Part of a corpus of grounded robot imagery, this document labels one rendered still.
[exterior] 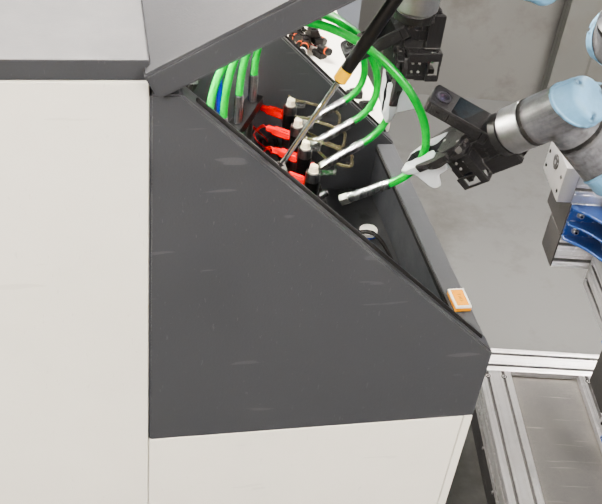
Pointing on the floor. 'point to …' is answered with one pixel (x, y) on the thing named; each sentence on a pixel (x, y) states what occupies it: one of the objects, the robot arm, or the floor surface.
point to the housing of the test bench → (57, 249)
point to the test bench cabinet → (311, 464)
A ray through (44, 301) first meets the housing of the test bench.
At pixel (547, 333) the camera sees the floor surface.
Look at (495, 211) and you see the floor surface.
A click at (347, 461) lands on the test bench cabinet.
